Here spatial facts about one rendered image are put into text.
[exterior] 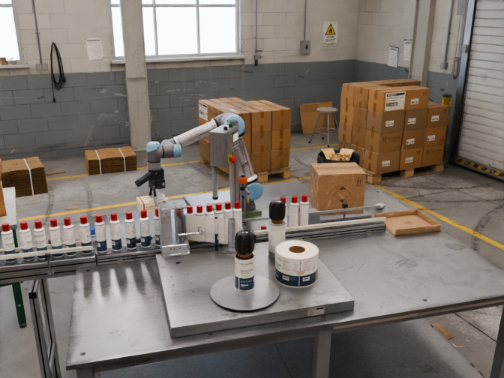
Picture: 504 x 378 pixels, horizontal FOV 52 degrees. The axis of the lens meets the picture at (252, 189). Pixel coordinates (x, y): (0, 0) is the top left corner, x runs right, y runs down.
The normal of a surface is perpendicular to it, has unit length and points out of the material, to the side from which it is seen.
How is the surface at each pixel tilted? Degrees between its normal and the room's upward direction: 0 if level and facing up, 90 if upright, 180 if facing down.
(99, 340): 0
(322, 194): 90
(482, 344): 0
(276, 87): 90
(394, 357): 0
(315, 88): 90
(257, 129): 92
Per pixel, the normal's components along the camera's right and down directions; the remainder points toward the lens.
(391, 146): 0.47, 0.34
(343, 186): 0.10, 0.33
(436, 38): -0.91, 0.14
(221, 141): -0.34, 0.31
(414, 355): -0.01, -0.95
